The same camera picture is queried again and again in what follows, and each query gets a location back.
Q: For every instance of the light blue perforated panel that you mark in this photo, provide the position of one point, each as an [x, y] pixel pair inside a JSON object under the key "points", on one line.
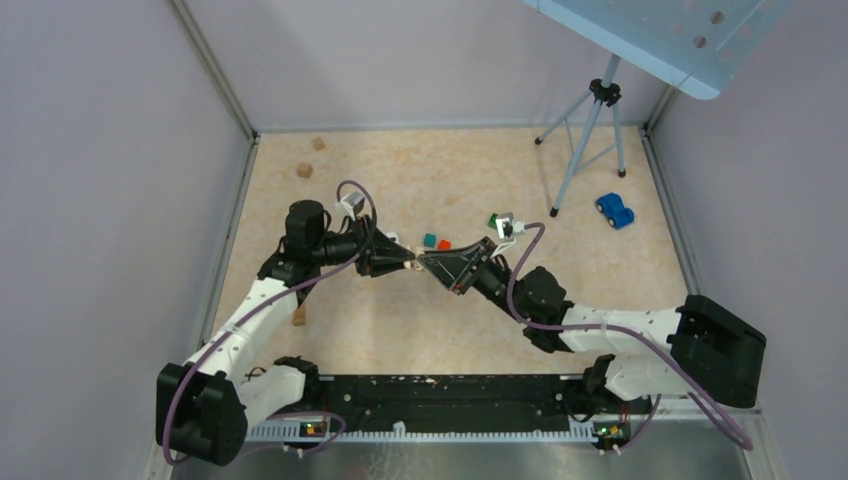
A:
{"points": [[693, 46]]}

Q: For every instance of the wooden arch block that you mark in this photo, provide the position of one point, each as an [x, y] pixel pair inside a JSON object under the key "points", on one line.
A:
{"points": [[299, 316]]}

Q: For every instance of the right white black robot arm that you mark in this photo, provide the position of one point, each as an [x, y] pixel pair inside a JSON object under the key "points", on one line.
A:
{"points": [[699, 347]]}

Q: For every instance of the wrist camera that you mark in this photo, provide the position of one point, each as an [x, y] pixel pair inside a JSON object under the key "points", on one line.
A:
{"points": [[509, 230], [351, 205]]}

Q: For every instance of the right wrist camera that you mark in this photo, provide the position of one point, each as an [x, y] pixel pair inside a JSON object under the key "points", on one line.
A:
{"points": [[509, 230]]}

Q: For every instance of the blue toy car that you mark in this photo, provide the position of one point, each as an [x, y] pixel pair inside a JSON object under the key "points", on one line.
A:
{"points": [[617, 215]]}

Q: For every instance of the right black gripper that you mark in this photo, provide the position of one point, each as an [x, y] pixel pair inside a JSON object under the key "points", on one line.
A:
{"points": [[448, 265]]}

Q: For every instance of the near wooden cube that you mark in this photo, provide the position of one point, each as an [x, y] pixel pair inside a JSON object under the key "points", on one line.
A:
{"points": [[304, 170]]}

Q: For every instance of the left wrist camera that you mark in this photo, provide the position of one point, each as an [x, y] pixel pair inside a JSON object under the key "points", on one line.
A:
{"points": [[351, 205]]}

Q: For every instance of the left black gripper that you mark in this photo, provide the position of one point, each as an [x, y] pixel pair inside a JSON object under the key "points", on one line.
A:
{"points": [[379, 254]]}

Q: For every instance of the grey tripod stand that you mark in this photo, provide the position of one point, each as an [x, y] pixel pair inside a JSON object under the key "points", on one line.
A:
{"points": [[604, 93]]}

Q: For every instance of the beige rounded block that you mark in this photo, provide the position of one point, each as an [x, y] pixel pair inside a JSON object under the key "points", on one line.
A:
{"points": [[415, 264]]}

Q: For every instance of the teal small cube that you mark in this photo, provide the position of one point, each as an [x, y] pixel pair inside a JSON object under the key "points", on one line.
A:
{"points": [[429, 240]]}

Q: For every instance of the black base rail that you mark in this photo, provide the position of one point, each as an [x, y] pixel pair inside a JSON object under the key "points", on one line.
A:
{"points": [[462, 404]]}

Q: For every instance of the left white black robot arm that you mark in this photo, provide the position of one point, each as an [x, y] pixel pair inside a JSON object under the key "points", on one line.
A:
{"points": [[205, 407]]}

